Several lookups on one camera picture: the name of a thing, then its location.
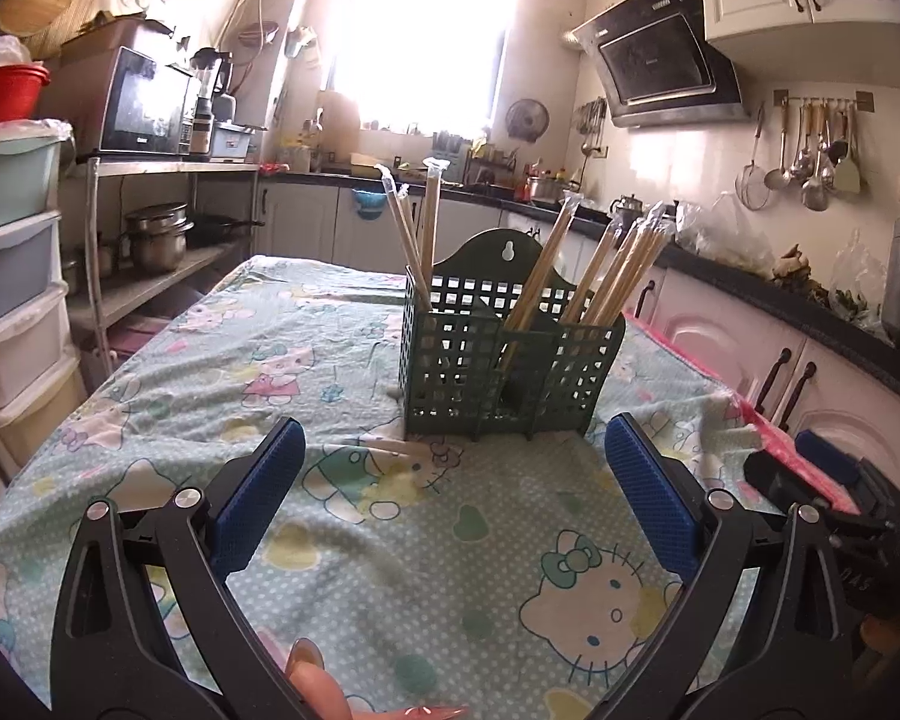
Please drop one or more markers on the pink printed cloth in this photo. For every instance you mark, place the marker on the pink printed cloth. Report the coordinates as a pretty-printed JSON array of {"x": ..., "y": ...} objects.
[{"x": 780, "y": 442}]

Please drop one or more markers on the person's right hand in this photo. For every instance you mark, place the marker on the person's right hand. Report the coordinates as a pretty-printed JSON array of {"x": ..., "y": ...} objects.
[{"x": 885, "y": 636}]

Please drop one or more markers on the red plastic basin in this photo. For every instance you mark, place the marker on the red plastic basin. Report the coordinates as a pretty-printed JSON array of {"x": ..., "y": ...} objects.
[{"x": 7, "y": 97}]

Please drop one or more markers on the black frying pan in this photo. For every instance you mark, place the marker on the black frying pan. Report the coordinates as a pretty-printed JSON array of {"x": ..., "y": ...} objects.
[{"x": 221, "y": 227}]

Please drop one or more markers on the blue-grey plastic box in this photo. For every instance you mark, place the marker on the blue-grey plastic box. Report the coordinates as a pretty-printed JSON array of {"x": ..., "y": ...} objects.
[{"x": 234, "y": 142}]

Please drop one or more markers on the steel kettle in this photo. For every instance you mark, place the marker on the steel kettle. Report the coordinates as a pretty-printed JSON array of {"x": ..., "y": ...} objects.
[{"x": 626, "y": 211}]

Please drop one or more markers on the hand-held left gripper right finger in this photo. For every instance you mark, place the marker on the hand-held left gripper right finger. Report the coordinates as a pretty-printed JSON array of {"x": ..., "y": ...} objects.
[{"x": 649, "y": 495}]

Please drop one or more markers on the ginger roots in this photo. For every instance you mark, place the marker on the ginger roots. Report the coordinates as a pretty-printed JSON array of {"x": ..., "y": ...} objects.
[{"x": 795, "y": 262}]

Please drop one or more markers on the microwave oven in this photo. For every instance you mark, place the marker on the microwave oven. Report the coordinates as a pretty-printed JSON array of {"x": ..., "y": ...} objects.
[{"x": 142, "y": 105}]

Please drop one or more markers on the clear bag of greens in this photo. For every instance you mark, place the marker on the clear bag of greens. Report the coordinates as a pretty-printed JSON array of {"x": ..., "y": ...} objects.
[{"x": 855, "y": 285}]

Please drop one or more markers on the pastel plastic drawer unit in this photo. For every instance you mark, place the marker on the pastel plastic drawer unit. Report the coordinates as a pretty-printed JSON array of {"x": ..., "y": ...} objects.
[{"x": 15, "y": 255}]

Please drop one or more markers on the green plastic utensil basket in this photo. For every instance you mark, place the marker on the green plastic utensil basket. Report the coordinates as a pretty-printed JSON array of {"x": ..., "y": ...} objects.
[{"x": 450, "y": 382}]

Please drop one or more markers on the bunch of bamboo chopsticks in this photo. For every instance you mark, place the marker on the bunch of bamboo chopsticks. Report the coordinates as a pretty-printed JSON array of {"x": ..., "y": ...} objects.
[{"x": 429, "y": 225}]

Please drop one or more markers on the cartoon cat printed tablecloth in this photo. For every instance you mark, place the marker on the cartoon cat printed tablecloth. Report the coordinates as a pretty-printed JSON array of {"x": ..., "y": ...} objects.
[{"x": 270, "y": 330}]

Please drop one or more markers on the person's left hand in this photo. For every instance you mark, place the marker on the person's left hand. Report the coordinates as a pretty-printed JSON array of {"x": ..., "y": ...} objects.
[{"x": 322, "y": 690}]

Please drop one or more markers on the dish rack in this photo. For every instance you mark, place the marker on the dish rack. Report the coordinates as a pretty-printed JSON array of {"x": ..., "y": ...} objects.
[{"x": 491, "y": 169}]

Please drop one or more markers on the blue knife holder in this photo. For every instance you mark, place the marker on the blue knife holder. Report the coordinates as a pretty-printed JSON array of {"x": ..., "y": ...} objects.
[{"x": 450, "y": 154}]

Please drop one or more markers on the small hanging utensil set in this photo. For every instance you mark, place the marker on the small hanging utensil set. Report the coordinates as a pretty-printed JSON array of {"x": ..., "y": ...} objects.
[{"x": 591, "y": 127}]

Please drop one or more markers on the steel cooking pot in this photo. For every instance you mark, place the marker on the steel cooking pot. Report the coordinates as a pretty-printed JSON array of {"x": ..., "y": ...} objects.
[{"x": 549, "y": 189}]

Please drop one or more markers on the yellow box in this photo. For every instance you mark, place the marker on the yellow box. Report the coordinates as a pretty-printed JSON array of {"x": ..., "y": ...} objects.
[{"x": 371, "y": 163}]

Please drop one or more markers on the window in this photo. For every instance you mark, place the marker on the window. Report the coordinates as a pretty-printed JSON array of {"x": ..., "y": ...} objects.
[{"x": 420, "y": 30}]

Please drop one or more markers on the white plastic bag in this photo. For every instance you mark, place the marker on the white plastic bag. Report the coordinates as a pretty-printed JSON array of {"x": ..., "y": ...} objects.
[{"x": 0, "y": 52}]

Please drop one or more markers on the black kitchen countertop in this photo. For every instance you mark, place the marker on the black kitchen countertop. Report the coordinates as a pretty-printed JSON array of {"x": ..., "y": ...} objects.
[{"x": 757, "y": 285}]

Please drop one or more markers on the blender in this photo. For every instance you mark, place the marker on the blender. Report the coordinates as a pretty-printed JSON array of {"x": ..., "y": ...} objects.
[{"x": 211, "y": 97}]

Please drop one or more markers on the metal shelf rack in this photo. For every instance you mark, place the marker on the metal shelf rack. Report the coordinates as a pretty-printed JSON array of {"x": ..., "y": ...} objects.
[{"x": 157, "y": 277}]

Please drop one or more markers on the black range hood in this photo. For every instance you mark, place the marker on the black range hood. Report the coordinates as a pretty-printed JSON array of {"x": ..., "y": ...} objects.
[{"x": 660, "y": 60}]

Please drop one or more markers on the crumpled clear plastic bags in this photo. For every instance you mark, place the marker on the crumpled clear plastic bags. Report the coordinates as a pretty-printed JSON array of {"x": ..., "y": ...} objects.
[{"x": 727, "y": 236}]

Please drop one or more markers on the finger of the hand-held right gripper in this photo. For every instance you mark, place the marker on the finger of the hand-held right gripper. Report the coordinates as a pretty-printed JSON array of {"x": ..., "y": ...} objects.
[
  {"x": 829, "y": 457},
  {"x": 776, "y": 476}
]

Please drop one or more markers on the stacked steel pots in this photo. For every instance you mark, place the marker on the stacked steel pots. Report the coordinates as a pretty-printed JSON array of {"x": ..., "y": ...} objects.
[{"x": 157, "y": 240}]

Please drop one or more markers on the small wall fan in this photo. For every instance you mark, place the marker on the small wall fan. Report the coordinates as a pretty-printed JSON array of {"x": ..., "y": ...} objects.
[{"x": 526, "y": 120}]

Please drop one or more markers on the row of hanging kitchen utensils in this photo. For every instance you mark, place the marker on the row of hanging kitchen utensils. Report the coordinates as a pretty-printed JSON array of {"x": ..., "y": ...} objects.
[{"x": 814, "y": 157}]

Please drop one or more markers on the blue plastic bowl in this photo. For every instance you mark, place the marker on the blue plastic bowl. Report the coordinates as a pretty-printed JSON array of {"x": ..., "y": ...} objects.
[{"x": 367, "y": 202}]

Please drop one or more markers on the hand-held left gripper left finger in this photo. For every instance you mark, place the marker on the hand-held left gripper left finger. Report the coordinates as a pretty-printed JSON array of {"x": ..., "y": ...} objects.
[{"x": 259, "y": 495}]

